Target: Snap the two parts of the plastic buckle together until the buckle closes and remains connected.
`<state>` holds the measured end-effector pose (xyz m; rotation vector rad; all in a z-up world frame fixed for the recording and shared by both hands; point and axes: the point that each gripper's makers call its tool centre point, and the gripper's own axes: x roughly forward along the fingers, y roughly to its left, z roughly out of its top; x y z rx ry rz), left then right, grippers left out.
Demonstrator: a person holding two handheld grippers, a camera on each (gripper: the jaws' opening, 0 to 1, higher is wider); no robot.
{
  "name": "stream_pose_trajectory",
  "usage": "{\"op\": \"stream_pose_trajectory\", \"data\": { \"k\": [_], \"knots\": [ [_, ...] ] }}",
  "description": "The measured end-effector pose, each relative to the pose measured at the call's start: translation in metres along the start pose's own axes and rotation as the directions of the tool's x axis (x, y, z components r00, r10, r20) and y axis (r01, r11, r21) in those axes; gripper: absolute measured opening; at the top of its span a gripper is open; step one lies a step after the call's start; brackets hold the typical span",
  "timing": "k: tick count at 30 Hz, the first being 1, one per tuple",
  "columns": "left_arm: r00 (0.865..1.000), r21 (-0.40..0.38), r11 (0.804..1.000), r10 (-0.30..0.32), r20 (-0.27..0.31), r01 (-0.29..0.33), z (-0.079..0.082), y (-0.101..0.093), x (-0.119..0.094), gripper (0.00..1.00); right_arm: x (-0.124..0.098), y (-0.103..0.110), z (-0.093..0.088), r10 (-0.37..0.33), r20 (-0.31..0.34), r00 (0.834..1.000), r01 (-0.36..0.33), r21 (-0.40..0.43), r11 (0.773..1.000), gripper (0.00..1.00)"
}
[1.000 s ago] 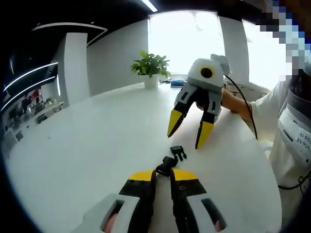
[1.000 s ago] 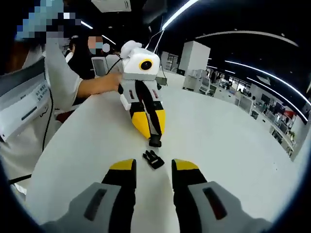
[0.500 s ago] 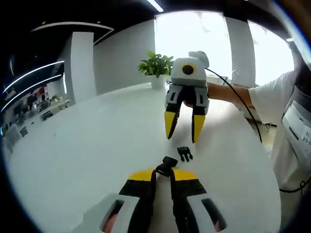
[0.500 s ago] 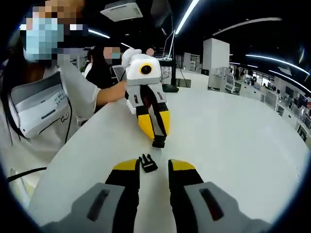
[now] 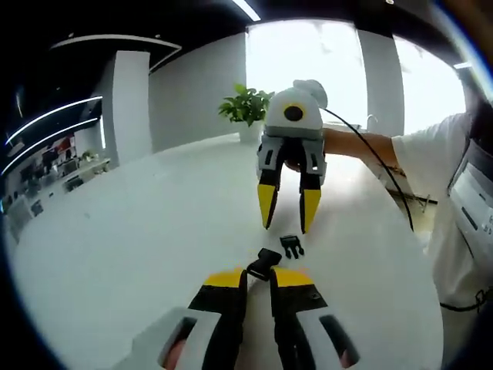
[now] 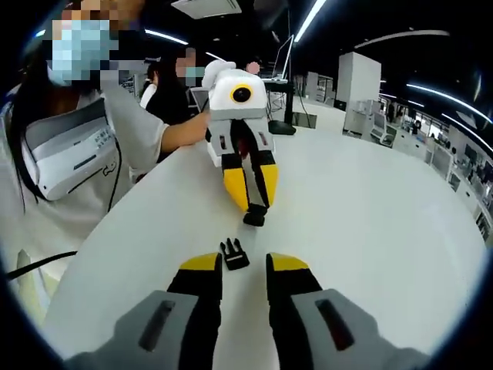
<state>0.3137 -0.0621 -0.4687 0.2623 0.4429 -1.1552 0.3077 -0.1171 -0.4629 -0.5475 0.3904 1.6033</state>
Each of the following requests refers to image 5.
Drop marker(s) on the row of white office workstations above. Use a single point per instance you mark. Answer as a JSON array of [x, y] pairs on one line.
[[46, 181]]

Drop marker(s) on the person's right hand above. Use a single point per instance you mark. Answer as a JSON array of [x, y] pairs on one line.
[[294, 166]]

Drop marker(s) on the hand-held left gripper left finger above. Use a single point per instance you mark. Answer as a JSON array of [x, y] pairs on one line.
[[219, 304]]

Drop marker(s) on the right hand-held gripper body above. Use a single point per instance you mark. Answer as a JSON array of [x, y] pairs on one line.
[[294, 123]]

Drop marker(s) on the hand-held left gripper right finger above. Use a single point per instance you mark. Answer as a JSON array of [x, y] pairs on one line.
[[296, 304]]

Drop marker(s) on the black plastic buckle pronged part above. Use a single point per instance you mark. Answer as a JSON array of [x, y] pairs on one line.
[[288, 243]]

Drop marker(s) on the black plastic buckle socket part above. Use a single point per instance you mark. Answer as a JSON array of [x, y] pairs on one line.
[[265, 259]]

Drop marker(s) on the person in white shirt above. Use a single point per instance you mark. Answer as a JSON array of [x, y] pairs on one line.
[[423, 154]]

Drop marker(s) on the group of ceiling light strips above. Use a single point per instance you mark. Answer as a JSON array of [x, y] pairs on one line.
[[50, 112]]

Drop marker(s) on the green potted plant white pot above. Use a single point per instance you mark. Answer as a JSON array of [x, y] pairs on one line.
[[246, 106]]

